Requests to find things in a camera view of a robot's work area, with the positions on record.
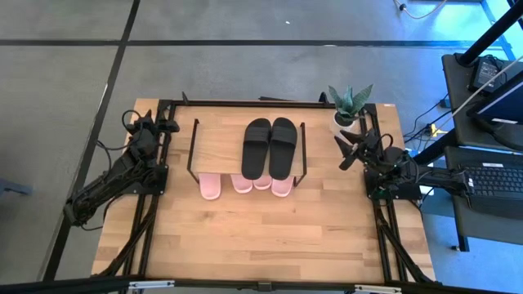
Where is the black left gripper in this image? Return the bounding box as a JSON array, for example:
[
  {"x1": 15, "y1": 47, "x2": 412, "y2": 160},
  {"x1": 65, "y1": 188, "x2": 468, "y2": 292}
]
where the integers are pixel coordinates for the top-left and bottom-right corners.
[{"x1": 129, "y1": 109, "x2": 181, "y2": 154}]

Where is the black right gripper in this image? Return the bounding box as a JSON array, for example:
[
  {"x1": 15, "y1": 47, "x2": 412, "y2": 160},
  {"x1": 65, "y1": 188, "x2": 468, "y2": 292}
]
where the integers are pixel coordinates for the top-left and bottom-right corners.
[{"x1": 333, "y1": 129, "x2": 387, "y2": 172}]

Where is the black slide sandal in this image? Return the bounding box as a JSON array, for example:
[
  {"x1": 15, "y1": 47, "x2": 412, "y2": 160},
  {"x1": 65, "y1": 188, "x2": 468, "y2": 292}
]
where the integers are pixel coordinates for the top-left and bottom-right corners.
[
  {"x1": 240, "y1": 118, "x2": 273, "y2": 180},
  {"x1": 268, "y1": 117, "x2": 298, "y2": 181}
]

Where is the wooden shelf with black legs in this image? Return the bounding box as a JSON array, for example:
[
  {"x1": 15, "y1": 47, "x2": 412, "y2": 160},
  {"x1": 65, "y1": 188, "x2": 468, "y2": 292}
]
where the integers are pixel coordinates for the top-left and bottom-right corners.
[{"x1": 186, "y1": 118, "x2": 308, "y2": 188}]

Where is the pink slide sandal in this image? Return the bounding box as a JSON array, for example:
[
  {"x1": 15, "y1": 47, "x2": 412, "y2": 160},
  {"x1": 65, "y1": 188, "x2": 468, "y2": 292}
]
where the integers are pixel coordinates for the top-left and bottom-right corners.
[
  {"x1": 230, "y1": 174, "x2": 254, "y2": 194},
  {"x1": 198, "y1": 173, "x2": 223, "y2": 201},
  {"x1": 270, "y1": 176, "x2": 295, "y2": 198},
  {"x1": 252, "y1": 175, "x2": 273, "y2": 191}
]

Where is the green plant in white pot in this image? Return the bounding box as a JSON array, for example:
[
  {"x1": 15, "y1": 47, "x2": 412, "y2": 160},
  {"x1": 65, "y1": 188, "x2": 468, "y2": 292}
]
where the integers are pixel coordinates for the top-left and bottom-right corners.
[{"x1": 328, "y1": 83, "x2": 374, "y2": 138}]

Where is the short black pole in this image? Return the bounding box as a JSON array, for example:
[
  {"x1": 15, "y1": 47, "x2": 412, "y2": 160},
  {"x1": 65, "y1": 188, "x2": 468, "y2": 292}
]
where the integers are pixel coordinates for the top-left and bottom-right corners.
[{"x1": 412, "y1": 129, "x2": 458, "y2": 167}]

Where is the yellow plug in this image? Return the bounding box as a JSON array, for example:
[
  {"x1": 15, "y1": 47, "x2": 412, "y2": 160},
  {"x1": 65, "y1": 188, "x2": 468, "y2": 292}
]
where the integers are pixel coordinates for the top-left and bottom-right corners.
[{"x1": 427, "y1": 123, "x2": 449, "y2": 139}]

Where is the black desk with monitor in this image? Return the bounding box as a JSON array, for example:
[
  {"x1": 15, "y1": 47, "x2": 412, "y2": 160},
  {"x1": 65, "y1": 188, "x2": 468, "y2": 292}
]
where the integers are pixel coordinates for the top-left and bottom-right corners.
[{"x1": 440, "y1": 52, "x2": 523, "y2": 153}]

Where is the black desk with laptop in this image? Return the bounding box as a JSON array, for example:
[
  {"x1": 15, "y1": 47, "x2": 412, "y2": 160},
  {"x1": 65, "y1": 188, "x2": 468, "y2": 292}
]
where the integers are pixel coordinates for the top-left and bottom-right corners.
[{"x1": 444, "y1": 145, "x2": 523, "y2": 252}]

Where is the black laptop keyboard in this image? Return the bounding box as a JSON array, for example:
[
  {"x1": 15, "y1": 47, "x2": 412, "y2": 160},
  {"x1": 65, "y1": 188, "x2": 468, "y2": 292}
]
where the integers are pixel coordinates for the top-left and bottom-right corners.
[{"x1": 457, "y1": 161, "x2": 523, "y2": 221}]

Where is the black power adapter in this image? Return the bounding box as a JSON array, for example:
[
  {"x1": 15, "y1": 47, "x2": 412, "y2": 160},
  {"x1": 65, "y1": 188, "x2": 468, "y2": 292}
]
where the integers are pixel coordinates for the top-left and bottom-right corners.
[{"x1": 472, "y1": 56, "x2": 502, "y2": 93}]

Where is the black monitor with stand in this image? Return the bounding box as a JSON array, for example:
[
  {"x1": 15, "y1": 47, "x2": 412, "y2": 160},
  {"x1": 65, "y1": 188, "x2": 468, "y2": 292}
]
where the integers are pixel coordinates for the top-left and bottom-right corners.
[{"x1": 465, "y1": 69, "x2": 523, "y2": 153}]

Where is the long black pole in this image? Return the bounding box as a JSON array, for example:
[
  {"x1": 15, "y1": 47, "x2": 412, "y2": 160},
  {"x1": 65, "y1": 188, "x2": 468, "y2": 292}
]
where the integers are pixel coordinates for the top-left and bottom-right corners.
[{"x1": 457, "y1": 0, "x2": 523, "y2": 67}]

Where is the black crossbar with silver brackets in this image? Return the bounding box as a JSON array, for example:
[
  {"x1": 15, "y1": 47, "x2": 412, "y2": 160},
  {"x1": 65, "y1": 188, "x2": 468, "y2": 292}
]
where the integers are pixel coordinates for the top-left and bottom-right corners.
[{"x1": 0, "y1": 275, "x2": 523, "y2": 294}]

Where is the white cable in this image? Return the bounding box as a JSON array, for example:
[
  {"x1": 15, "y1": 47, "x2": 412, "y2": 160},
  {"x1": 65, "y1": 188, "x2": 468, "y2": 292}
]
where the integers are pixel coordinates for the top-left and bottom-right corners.
[{"x1": 451, "y1": 55, "x2": 523, "y2": 118}]

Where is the beige cable with black plug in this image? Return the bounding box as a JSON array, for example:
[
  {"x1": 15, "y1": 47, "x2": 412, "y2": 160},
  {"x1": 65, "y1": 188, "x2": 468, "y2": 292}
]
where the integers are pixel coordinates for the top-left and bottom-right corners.
[{"x1": 393, "y1": 0, "x2": 449, "y2": 20}]

